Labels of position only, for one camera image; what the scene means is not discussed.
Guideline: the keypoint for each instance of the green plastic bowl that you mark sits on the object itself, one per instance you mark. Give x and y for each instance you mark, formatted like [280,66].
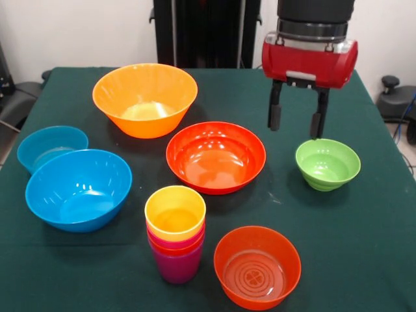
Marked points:
[328,162]

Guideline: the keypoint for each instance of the dark green table cloth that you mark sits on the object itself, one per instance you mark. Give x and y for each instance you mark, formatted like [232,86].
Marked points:
[357,243]

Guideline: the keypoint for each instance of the yellow plastic cup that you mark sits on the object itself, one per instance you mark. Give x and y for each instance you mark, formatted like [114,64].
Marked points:
[175,201]

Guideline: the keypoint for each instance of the orange-red plastic cup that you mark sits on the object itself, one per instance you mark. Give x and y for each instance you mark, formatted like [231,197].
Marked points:
[175,252]

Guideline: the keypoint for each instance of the large orange plastic bowl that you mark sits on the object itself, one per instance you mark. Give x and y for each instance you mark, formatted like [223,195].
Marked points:
[143,94]

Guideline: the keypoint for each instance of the small blue plastic bowl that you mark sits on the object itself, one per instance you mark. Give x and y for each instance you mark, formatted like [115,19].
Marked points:
[39,143]

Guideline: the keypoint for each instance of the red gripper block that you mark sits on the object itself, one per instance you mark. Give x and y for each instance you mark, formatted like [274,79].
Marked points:
[305,63]

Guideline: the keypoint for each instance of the large blue plastic bowl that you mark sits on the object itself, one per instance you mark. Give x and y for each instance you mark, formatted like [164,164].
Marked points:
[78,191]

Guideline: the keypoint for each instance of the magenta-red plastic cup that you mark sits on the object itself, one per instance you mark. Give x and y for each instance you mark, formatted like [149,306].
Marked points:
[175,244]

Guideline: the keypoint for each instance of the wide orange-red shallow bowl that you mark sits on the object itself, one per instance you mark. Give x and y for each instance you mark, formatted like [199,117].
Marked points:
[216,159]

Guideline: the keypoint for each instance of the small orange-red ringed bowl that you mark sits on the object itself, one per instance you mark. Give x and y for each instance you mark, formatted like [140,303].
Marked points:
[256,247]

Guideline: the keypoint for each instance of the black rounded floor base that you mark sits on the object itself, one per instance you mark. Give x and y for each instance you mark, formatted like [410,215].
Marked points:
[395,100]
[19,97]

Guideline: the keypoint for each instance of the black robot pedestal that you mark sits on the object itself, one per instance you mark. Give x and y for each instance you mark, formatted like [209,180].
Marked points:
[201,32]

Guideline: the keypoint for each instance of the purple plastic cup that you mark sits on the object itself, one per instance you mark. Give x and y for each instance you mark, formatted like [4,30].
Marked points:
[177,268]

